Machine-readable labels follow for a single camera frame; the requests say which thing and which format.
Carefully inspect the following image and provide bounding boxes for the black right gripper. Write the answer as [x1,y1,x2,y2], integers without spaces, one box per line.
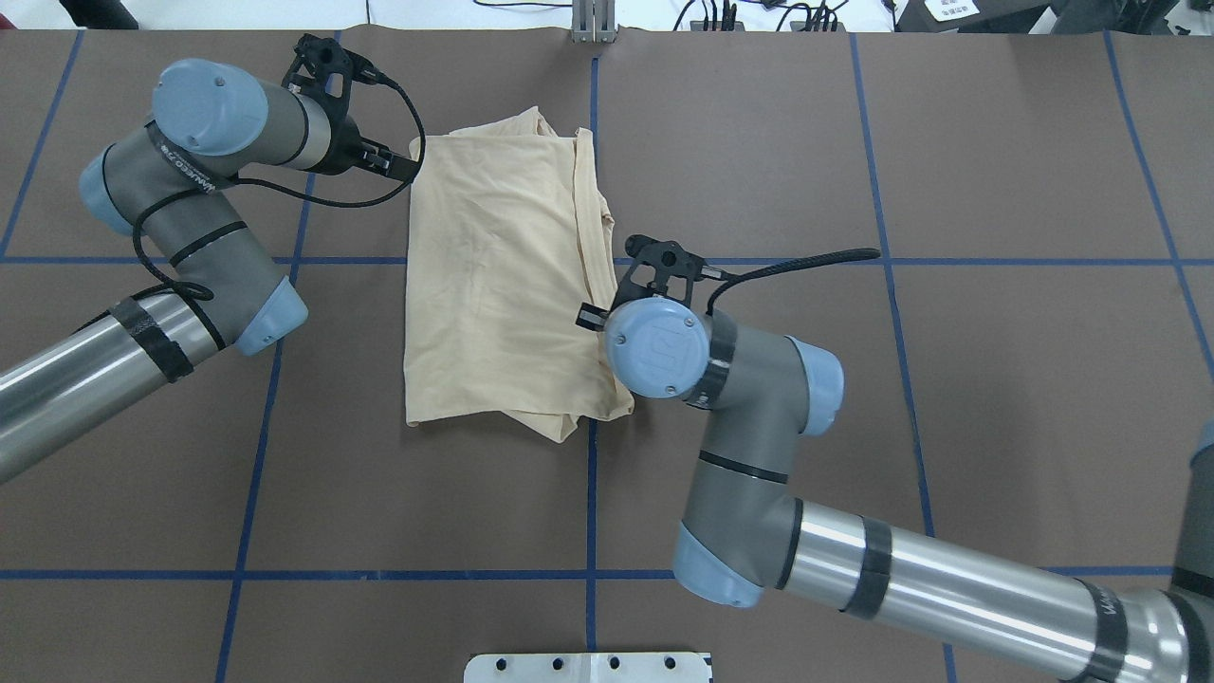
[575,234,726,332]

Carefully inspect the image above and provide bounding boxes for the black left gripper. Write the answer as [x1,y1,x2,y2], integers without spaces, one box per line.
[282,34,422,183]

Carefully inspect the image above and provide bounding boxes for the beige long-sleeve graphic shirt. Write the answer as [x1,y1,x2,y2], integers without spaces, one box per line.
[403,107,635,444]

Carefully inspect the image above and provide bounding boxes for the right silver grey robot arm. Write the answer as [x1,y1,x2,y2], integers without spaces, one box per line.
[546,224,1212,682]

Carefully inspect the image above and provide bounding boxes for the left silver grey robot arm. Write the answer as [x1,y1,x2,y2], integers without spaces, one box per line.
[1,34,426,483]

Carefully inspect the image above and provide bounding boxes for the brown table mat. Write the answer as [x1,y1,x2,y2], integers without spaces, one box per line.
[2,25,1212,682]

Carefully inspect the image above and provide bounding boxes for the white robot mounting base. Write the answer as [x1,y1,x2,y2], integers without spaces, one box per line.
[463,651,714,682]

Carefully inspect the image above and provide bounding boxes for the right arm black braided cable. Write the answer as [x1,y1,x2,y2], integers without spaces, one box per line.
[704,247,883,315]

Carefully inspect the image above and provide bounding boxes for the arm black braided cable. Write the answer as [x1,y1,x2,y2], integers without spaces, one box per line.
[131,76,429,303]
[704,247,883,315]

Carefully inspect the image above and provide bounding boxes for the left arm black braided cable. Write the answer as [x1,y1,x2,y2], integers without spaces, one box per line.
[131,76,429,303]

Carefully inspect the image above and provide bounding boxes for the aluminium frame post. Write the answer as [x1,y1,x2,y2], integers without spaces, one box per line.
[571,0,618,44]

